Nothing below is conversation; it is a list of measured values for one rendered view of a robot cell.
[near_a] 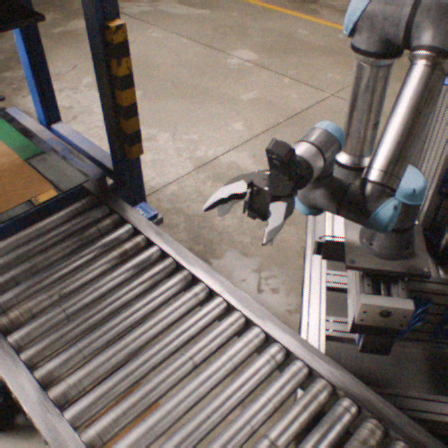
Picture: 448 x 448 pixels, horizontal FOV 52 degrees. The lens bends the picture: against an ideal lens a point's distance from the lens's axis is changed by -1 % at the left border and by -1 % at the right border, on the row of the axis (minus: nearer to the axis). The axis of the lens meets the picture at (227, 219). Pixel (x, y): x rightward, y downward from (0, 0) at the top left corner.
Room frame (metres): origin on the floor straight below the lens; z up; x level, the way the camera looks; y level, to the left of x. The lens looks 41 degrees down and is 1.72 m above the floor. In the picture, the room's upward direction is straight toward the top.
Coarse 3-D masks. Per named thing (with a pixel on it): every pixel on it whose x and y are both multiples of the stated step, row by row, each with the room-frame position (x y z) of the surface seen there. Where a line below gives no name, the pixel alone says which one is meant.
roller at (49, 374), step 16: (160, 288) 0.77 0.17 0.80; (176, 288) 0.78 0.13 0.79; (144, 304) 0.72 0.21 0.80; (160, 304) 0.74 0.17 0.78; (112, 320) 0.67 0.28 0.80; (128, 320) 0.68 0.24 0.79; (96, 336) 0.63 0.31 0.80; (112, 336) 0.64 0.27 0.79; (64, 352) 0.58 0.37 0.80; (80, 352) 0.59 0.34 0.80; (96, 352) 0.60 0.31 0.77; (48, 368) 0.54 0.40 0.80; (64, 368) 0.55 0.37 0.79; (48, 384) 0.51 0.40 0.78
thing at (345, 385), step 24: (96, 192) 1.17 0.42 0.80; (120, 216) 1.06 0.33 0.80; (168, 240) 0.95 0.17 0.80; (192, 264) 0.86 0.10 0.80; (216, 288) 0.77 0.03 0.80; (240, 312) 0.70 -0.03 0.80; (264, 312) 0.70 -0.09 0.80; (240, 336) 0.70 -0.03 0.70; (288, 336) 0.63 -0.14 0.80; (288, 360) 0.59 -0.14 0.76; (312, 360) 0.56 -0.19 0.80; (336, 384) 0.50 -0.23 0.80; (360, 384) 0.50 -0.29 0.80; (360, 408) 0.45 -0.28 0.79; (384, 408) 0.45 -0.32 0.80; (408, 432) 0.40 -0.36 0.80
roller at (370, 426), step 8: (368, 424) 0.42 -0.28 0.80; (376, 424) 0.42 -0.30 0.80; (360, 432) 0.40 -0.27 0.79; (368, 432) 0.40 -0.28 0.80; (376, 432) 0.40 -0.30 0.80; (384, 432) 0.40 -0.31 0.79; (352, 440) 0.39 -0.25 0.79; (360, 440) 0.38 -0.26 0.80; (368, 440) 0.38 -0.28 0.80; (376, 440) 0.39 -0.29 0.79
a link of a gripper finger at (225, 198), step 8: (232, 184) 0.62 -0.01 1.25; (240, 184) 0.62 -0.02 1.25; (216, 192) 0.60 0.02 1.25; (224, 192) 0.60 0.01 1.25; (232, 192) 0.60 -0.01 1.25; (240, 192) 0.60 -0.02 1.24; (216, 200) 0.58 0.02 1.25; (224, 200) 0.59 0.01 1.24; (232, 200) 0.61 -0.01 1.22; (240, 200) 0.62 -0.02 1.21; (208, 208) 0.57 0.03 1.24; (216, 208) 0.60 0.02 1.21; (224, 208) 0.61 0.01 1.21
